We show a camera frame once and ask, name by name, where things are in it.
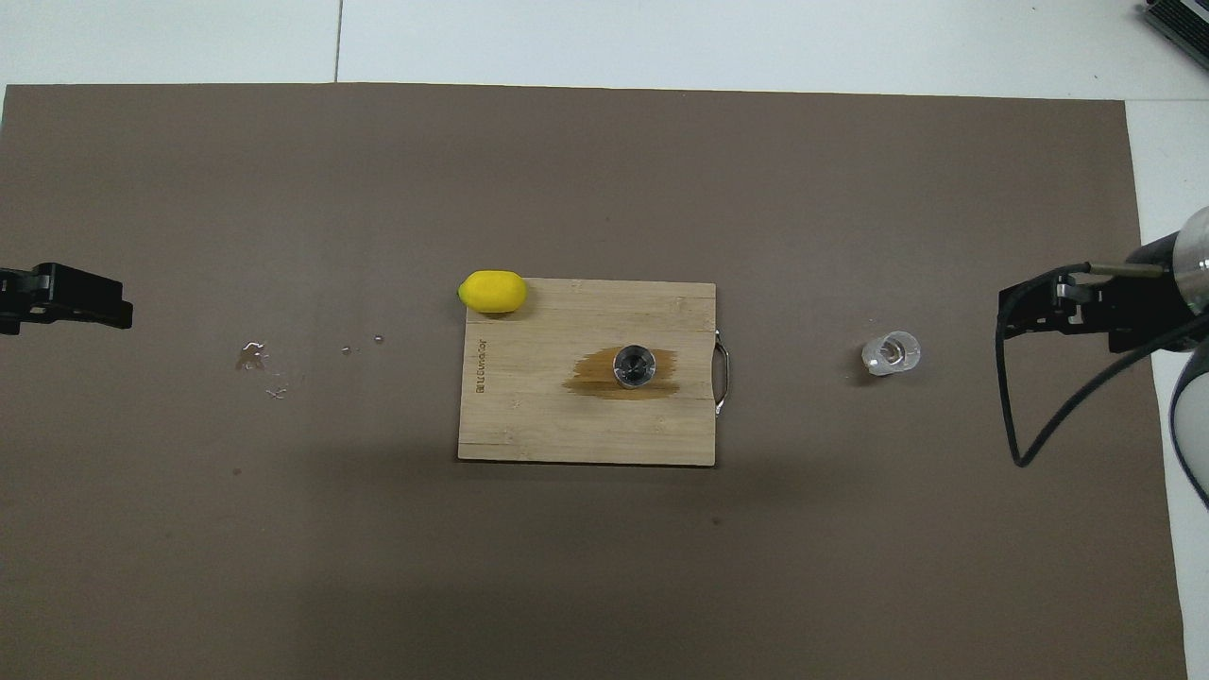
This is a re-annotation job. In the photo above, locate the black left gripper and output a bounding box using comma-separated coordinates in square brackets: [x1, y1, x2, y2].
[0, 263, 133, 336]

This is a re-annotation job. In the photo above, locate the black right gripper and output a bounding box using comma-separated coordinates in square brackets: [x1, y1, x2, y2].
[998, 236, 1193, 353]

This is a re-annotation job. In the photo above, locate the small clear plastic cup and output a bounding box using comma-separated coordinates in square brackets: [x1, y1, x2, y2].
[860, 330, 922, 378]

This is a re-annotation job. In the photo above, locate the steel double jigger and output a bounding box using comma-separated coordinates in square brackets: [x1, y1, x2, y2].
[612, 344, 658, 390]

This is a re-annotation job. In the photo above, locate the grey ribbed device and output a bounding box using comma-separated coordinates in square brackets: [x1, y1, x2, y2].
[1138, 0, 1209, 69]

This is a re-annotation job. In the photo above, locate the large brown table mat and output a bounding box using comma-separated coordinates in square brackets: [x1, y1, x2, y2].
[0, 82, 1189, 680]

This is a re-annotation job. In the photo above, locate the yellow lemon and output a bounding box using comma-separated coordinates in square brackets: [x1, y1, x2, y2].
[458, 270, 528, 315]

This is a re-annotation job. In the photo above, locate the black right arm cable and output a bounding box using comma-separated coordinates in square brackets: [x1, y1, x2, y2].
[996, 263, 1209, 468]

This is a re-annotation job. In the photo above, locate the wooden cutting board, metal handle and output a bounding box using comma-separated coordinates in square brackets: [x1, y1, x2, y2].
[458, 278, 731, 468]

